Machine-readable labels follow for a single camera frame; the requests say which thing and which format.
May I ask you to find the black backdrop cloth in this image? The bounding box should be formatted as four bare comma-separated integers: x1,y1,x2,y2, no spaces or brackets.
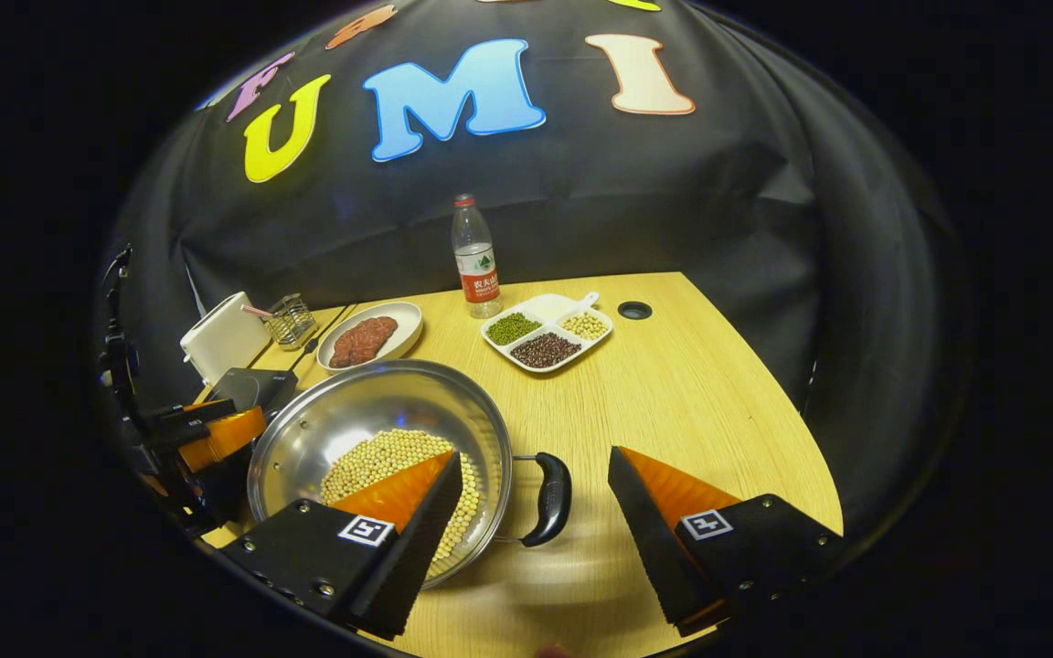
101,0,966,540

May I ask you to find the heap of dark red beans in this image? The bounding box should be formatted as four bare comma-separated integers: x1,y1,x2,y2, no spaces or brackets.
510,333,582,369

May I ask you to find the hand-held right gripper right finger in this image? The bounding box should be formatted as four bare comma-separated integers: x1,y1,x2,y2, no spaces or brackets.
607,446,846,638

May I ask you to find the heap of green mung beans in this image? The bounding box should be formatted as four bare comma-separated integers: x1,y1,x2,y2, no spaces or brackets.
486,313,543,346

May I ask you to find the black induction cooktop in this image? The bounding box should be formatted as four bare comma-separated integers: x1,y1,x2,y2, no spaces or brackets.
207,367,299,417

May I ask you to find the stainless steel pot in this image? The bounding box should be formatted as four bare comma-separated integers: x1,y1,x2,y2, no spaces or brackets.
247,359,573,590

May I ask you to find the raw red meat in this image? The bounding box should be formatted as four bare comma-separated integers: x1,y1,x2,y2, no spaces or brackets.
329,316,399,369

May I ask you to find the white toaster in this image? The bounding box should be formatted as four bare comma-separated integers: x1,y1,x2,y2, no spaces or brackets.
180,292,271,387

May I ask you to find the white oval plate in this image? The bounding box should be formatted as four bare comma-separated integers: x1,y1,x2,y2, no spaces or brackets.
316,302,424,375

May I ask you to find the large pile of soybeans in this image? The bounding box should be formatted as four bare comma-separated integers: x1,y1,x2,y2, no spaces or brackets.
319,429,482,577

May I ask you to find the white divided dish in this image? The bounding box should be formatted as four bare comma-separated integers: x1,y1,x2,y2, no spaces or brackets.
480,292,614,375

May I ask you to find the clear plastic water bottle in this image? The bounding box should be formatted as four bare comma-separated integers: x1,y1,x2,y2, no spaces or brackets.
451,194,503,319

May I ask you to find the wire utensil holder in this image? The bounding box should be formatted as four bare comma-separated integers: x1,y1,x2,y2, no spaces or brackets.
263,293,319,352

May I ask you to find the black power cable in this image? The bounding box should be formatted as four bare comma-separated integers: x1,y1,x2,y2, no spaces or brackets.
303,306,358,357

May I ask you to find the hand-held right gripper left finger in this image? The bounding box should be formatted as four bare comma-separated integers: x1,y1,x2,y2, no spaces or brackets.
218,451,463,641

